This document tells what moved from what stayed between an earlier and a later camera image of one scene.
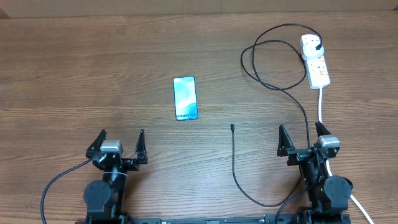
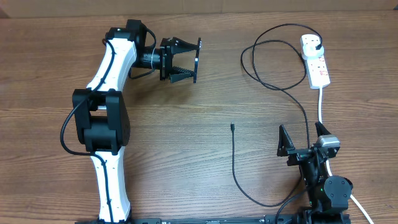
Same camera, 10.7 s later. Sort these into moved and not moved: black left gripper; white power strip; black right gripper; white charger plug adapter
Moved: black left gripper
Not moved: white power strip; black right gripper; white charger plug adapter
